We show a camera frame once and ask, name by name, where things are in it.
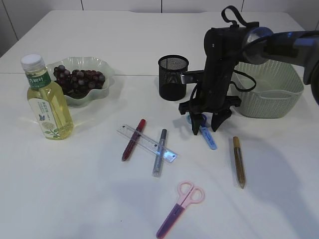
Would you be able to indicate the clear plastic ruler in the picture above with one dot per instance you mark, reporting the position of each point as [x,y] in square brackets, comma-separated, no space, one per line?
[147,143]

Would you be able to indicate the blue small scissors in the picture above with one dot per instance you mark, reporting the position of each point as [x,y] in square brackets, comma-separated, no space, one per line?
[204,131]

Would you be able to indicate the gold glitter pen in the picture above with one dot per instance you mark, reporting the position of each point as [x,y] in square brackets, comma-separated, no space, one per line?
[239,162]

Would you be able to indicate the green plastic woven basket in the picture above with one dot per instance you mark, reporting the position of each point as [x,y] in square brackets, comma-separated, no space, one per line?
[278,88]

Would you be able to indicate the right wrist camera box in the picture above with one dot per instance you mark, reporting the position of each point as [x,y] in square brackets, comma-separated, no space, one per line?
[190,77]

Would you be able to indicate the red glitter pen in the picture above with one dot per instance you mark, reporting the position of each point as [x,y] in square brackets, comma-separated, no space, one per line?
[132,143]

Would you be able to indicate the pink purple scissors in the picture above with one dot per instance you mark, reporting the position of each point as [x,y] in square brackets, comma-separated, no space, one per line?
[188,194]

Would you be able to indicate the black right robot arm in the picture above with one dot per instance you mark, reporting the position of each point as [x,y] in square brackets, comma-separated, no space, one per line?
[246,42]

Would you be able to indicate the black mesh pen holder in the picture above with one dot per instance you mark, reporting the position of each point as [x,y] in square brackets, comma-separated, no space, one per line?
[171,67]

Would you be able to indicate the green wavy plastic plate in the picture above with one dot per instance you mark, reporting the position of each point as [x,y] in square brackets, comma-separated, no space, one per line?
[84,63]

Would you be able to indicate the artificial red grape bunch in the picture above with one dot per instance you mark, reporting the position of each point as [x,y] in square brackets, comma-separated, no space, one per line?
[78,83]

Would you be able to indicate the yellow tea bottle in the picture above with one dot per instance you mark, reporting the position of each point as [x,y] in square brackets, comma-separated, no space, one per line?
[46,99]

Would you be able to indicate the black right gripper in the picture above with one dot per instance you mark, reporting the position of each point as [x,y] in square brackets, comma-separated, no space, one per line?
[220,114]

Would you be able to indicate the silver glitter pen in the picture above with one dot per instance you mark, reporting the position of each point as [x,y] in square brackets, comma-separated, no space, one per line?
[159,156]

